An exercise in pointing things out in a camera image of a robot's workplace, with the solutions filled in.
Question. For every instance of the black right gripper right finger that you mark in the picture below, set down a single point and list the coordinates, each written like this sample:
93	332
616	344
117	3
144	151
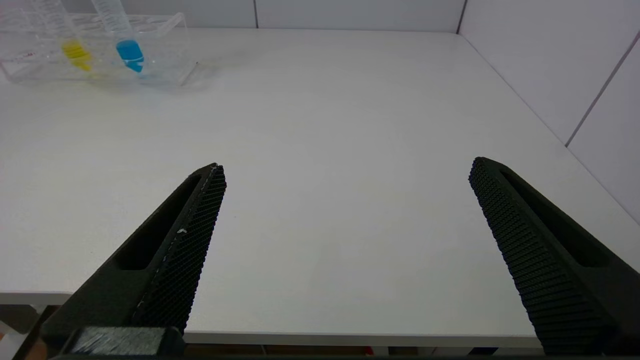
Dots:
550	270

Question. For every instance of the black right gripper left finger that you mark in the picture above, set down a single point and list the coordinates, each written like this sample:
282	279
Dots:
170	265

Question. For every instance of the clear acrylic test tube rack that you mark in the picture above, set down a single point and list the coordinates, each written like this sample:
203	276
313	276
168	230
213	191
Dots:
160	65

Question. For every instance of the test tube with blue pigment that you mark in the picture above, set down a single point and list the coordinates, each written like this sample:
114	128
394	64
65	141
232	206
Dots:
130	52

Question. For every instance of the test tube with yellow pigment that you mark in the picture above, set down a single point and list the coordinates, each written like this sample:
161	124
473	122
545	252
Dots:
77	54

